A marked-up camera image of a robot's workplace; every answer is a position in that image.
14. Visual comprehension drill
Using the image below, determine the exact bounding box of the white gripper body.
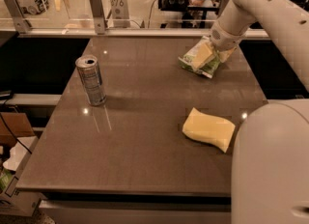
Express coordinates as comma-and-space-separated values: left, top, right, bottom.
210, 20, 246, 51

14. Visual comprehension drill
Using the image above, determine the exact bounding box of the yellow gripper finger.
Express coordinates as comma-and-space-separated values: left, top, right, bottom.
218, 47, 236, 63
191, 42, 214, 69

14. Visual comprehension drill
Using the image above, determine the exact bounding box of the green jalapeno chip bag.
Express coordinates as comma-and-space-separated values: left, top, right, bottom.
179, 37, 221, 78

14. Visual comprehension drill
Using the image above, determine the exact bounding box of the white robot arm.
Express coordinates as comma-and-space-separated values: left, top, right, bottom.
210, 0, 309, 224

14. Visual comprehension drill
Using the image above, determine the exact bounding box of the silver redbull can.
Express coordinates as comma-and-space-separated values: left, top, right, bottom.
75, 55, 106, 106

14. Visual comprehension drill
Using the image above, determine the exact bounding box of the yellow sponge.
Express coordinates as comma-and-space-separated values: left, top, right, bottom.
183, 108, 236, 153

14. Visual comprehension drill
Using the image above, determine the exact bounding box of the white numbered pillar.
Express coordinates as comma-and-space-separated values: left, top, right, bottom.
110, 0, 130, 28

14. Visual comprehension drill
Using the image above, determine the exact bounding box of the cardboard box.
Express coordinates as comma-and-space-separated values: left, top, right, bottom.
0, 112, 35, 148

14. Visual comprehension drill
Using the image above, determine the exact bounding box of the white box with papers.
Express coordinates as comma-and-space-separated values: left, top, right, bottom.
0, 136, 40, 216

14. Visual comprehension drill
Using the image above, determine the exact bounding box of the middle metal bracket post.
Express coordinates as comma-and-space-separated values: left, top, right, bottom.
89, 0, 106, 35

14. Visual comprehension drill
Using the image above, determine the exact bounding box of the left metal bracket post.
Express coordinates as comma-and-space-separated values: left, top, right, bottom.
4, 0, 32, 34

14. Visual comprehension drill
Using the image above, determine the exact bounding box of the black cable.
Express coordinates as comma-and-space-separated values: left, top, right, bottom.
0, 113, 33, 155

